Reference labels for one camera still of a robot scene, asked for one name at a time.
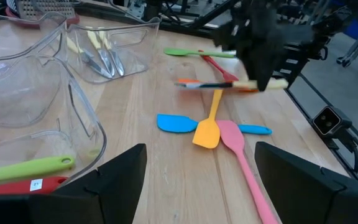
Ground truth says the blue silicone spatula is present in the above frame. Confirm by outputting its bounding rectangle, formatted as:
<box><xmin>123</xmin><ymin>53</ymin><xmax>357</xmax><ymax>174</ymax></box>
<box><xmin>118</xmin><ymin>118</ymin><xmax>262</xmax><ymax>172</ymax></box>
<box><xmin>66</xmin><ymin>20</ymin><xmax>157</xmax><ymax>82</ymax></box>
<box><xmin>156</xmin><ymin>113</ymin><xmax>273</xmax><ymax>136</ymax></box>

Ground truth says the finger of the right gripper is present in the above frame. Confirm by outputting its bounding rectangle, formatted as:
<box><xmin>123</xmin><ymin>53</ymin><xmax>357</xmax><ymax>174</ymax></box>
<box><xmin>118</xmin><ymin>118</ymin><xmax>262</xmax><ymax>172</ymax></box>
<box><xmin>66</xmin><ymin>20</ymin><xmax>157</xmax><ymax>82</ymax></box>
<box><xmin>260</xmin><ymin>60</ymin><xmax>280</xmax><ymax>93</ymax></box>
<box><xmin>242</xmin><ymin>60</ymin><xmax>262</xmax><ymax>91</ymax></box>

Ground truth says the yellow silicone spatula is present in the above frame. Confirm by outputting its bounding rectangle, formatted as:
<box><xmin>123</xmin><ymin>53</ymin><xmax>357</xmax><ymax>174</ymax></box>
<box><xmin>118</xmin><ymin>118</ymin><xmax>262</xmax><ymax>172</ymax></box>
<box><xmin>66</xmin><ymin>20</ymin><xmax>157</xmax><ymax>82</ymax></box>
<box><xmin>192</xmin><ymin>89</ymin><xmax>224</xmax><ymax>149</ymax></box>

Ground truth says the orange silicone spatula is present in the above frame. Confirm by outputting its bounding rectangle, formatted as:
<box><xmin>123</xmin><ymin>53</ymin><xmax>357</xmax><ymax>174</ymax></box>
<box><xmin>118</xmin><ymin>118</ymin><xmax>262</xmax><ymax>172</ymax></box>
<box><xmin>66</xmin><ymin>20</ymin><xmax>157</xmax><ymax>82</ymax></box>
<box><xmin>177</xmin><ymin>78</ymin><xmax>260</xmax><ymax>93</ymax></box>

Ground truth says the green silicone spatula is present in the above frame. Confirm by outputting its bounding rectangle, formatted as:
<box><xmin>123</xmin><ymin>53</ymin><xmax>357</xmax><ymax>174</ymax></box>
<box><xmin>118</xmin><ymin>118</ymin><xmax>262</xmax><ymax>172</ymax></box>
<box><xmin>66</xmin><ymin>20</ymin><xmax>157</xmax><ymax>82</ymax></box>
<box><xmin>163</xmin><ymin>47</ymin><xmax>237</xmax><ymax>59</ymax></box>

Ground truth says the red silicone spatula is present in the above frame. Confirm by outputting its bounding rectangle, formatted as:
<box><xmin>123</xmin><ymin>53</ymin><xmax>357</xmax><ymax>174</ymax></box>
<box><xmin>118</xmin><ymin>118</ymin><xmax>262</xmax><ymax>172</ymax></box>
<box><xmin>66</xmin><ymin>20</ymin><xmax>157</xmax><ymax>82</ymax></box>
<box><xmin>198</xmin><ymin>49</ymin><xmax>240</xmax><ymax>83</ymax></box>

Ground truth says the black table-level camera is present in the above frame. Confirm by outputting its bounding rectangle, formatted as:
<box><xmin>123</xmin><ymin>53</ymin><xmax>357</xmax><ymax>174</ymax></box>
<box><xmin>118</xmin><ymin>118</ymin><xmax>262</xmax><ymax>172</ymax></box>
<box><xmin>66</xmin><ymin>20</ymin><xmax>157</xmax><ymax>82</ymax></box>
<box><xmin>311</xmin><ymin>105</ymin><xmax>358</xmax><ymax>149</ymax></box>

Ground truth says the red silicone spoon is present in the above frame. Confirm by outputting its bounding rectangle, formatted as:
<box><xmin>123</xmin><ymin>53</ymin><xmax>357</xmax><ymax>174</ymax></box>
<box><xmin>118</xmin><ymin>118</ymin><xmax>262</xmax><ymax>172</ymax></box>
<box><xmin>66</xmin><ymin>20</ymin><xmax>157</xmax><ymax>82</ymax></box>
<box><xmin>0</xmin><ymin>176</ymin><xmax>69</xmax><ymax>196</ymax></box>

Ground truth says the green silicone spoon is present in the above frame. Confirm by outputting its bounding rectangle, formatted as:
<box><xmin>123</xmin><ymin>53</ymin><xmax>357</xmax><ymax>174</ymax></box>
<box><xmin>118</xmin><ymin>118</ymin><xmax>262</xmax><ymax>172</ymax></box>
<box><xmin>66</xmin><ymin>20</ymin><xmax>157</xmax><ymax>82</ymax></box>
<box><xmin>0</xmin><ymin>155</ymin><xmax>75</xmax><ymax>185</ymax></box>

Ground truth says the pink silicone spatula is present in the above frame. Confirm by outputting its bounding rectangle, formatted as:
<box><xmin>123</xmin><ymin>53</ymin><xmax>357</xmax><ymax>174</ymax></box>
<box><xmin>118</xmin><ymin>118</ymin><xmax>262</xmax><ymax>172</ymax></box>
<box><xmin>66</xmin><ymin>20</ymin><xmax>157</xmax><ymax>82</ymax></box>
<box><xmin>215</xmin><ymin>119</ymin><xmax>280</xmax><ymax>224</ymax></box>

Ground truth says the red steel box grater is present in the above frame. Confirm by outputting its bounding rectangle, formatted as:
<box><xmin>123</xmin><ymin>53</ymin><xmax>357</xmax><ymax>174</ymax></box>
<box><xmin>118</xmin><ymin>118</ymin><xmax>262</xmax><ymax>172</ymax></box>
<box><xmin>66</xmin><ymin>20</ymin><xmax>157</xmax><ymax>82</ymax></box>
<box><xmin>4</xmin><ymin>0</ymin><xmax>81</xmax><ymax>29</ymax></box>

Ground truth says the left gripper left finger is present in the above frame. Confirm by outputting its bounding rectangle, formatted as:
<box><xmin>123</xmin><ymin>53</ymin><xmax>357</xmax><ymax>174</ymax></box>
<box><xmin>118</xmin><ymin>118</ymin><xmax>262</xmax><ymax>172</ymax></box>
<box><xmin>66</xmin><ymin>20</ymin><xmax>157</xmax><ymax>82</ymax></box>
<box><xmin>0</xmin><ymin>142</ymin><xmax>148</xmax><ymax>224</ymax></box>

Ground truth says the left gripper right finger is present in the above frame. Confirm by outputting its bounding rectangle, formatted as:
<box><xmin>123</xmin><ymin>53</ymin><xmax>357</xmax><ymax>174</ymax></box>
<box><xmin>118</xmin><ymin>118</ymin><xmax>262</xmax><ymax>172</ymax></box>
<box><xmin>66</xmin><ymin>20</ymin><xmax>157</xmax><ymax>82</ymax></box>
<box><xmin>254</xmin><ymin>141</ymin><xmax>358</xmax><ymax>224</ymax></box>

